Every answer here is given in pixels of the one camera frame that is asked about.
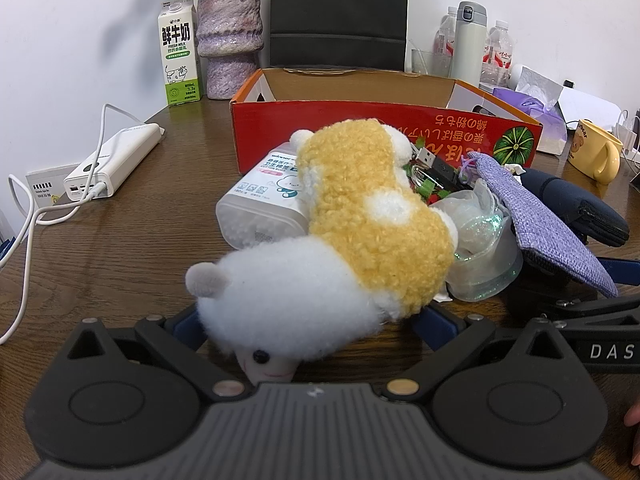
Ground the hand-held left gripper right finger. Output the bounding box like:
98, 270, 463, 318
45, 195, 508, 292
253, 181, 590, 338
382, 304, 578, 402

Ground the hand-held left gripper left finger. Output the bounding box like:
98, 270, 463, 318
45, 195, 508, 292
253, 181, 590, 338
62, 304, 253, 402

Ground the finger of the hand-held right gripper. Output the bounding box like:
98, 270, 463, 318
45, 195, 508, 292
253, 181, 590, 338
594, 256, 640, 287
537, 294, 640, 328

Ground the purple woven pouch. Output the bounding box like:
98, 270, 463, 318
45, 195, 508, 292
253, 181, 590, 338
472, 154, 620, 299

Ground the white and yellow plush toy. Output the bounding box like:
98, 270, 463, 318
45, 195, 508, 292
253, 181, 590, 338
185, 117, 459, 384

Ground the red cardboard box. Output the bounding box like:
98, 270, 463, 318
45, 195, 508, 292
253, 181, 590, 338
230, 67, 544, 177

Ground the brown wooden desktop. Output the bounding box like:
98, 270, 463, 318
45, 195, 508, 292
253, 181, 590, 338
0, 65, 640, 441

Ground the person's right hand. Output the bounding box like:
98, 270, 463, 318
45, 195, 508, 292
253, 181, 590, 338
624, 402, 640, 467

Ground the dark blue zip case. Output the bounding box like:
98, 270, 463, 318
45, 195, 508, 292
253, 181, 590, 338
520, 167, 631, 249

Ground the yellow bear mug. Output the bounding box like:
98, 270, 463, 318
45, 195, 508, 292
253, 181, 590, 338
567, 119, 624, 185

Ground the white charger plug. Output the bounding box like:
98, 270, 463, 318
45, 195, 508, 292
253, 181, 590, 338
615, 109, 640, 162

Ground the purple tissue pack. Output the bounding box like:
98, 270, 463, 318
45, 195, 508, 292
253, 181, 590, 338
492, 65, 569, 155

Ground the black usb connector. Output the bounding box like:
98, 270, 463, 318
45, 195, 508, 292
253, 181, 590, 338
414, 146, 459, 187

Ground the white power bank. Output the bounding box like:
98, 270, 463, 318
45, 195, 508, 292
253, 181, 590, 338
63, 122, 162, 200

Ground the white labelled box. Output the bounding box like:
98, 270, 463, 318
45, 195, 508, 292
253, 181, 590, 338
25, 162, 81, 207

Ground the clear water bottle red label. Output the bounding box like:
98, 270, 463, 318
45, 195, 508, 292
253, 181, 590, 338
433, 7, 458, 63
480, 21, 516, 87

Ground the white thermos flask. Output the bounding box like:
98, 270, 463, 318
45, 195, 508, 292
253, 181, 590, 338
451, 1, 489, 86

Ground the clear glass cup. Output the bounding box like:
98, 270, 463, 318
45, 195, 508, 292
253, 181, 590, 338
411, 47, 454, 79

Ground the green and white milk carton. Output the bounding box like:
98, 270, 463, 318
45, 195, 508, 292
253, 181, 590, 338
158, 0, 202, 108

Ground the purple textured vase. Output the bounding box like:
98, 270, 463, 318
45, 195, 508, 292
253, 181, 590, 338
196, 0, 263, 101

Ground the black paper bag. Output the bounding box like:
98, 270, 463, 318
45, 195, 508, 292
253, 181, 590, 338
270, 0, 409, 72

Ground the white charging cable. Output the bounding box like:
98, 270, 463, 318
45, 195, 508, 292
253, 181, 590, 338
0, 174, 108, 346
100, 103, 167, 161

